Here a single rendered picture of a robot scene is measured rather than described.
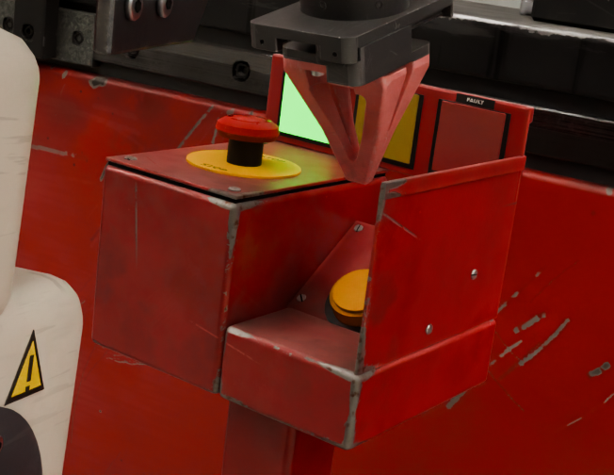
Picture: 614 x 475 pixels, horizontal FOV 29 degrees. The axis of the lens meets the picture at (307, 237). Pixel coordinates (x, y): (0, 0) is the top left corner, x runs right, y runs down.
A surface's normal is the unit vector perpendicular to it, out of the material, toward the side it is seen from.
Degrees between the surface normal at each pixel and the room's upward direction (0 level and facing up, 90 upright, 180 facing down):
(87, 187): 90
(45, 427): 90
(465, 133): 90
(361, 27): 14
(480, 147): 90
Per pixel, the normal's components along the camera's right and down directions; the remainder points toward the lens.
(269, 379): -0.59, 0.14
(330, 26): -0.04, -0.90
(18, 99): 0.95, 0.18
